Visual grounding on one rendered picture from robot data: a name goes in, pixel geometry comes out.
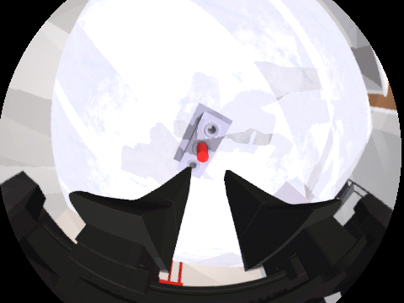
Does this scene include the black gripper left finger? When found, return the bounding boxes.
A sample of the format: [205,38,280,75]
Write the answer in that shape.
[68,167,192,273]

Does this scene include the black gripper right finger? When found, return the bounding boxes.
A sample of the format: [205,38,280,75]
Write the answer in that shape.
[225,169,342,272]

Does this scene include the red peg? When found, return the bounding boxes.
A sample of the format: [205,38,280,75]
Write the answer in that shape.
[196,142,209,162]

